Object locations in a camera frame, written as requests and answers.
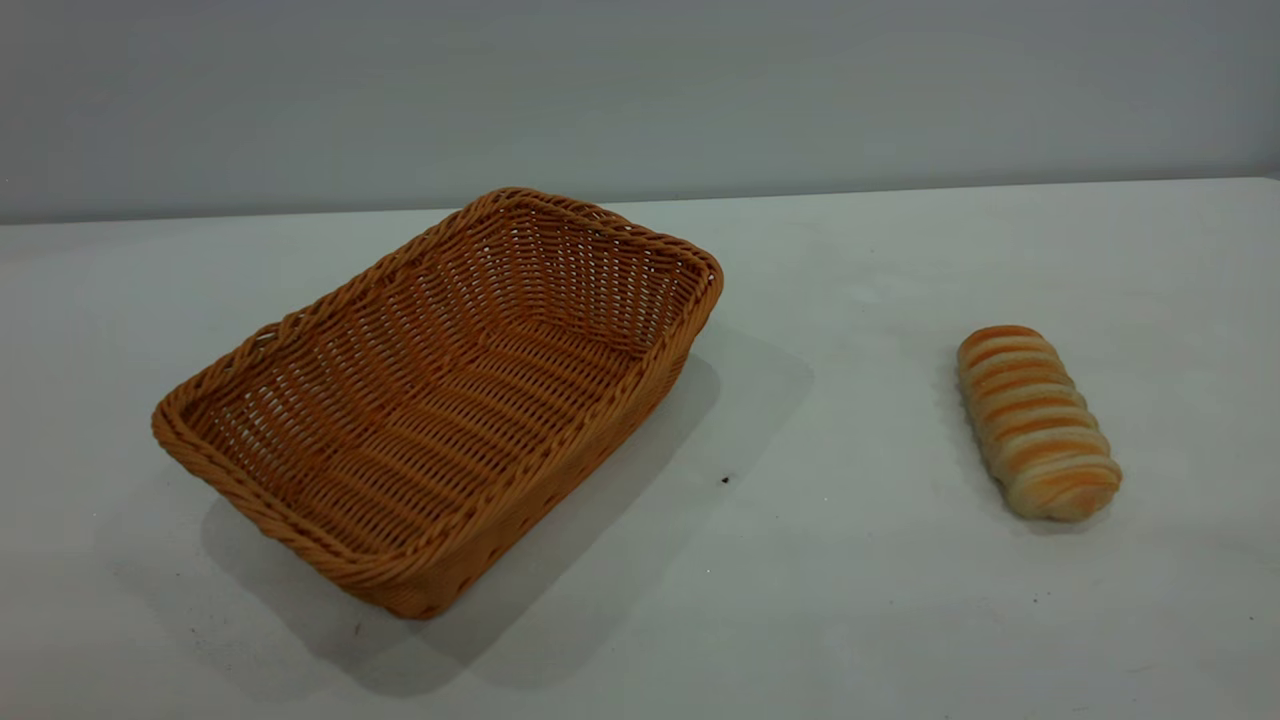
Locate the striped bread roll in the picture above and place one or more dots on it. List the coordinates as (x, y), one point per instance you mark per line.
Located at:
(1035, 420)

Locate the orange woven wicker basket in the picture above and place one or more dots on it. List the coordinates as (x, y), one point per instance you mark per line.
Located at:
(450, 400)

